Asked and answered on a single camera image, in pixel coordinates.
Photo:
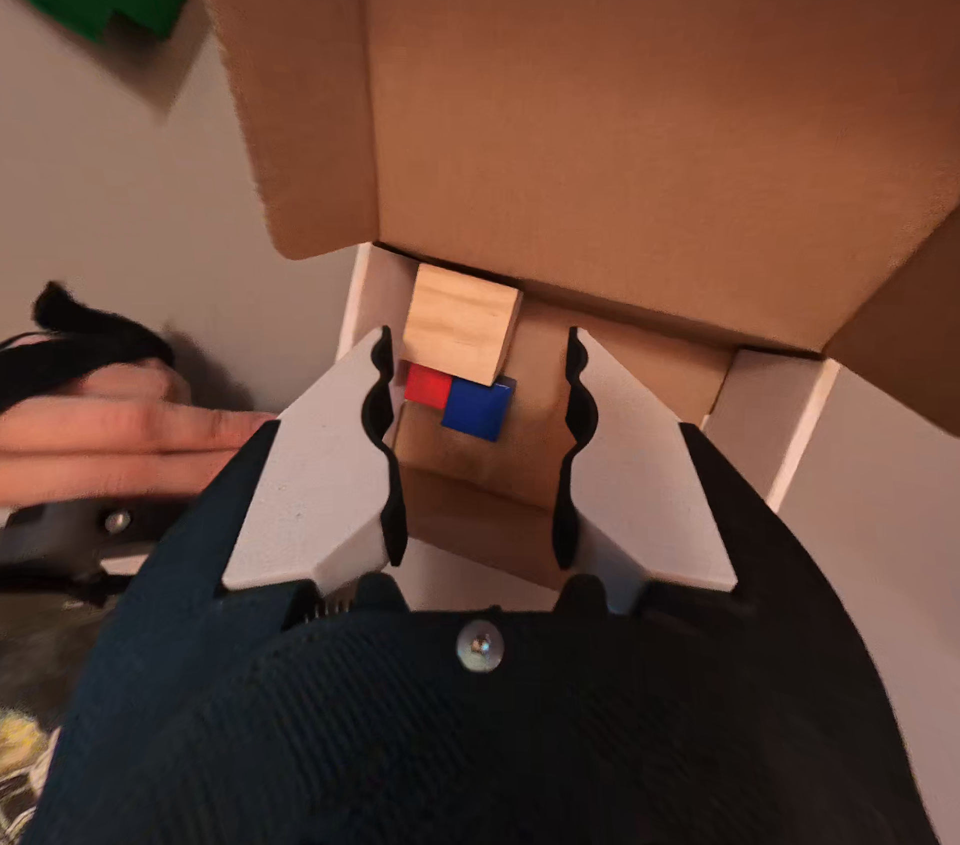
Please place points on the grey desk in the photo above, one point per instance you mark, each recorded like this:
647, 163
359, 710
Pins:
885, 560

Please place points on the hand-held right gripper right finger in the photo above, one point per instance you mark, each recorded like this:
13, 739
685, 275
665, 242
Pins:
645, 485

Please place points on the blue cube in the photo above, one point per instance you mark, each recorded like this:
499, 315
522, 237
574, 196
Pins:
476, 408

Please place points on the white cardboard mailer box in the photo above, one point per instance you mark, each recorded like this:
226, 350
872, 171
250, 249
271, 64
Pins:
600, 110

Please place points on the red cube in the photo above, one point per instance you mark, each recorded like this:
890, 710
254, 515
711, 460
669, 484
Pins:
427, 386

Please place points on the wooden cube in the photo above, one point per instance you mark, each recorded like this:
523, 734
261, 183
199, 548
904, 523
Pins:
457, 324

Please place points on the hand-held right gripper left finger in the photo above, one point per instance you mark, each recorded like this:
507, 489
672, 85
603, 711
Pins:
315, 477

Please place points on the person's left hand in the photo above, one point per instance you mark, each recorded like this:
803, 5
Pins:
112, 432

